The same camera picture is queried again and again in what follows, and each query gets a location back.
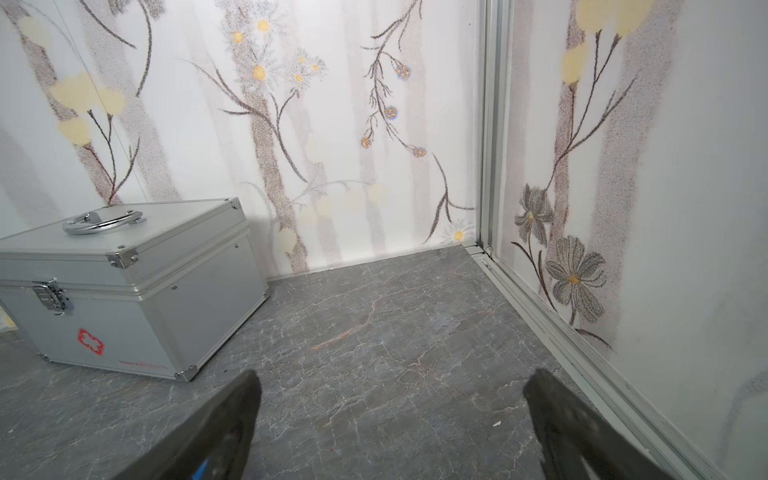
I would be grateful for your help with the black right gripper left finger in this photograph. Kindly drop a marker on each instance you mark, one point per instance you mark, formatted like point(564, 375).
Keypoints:
point(213, 443)

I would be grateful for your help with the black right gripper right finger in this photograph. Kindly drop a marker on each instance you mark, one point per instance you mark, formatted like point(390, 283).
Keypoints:
point(576, 442)

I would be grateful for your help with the silver aluminium first-aid case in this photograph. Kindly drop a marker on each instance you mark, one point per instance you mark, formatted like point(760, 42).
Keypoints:
point(151, 289)

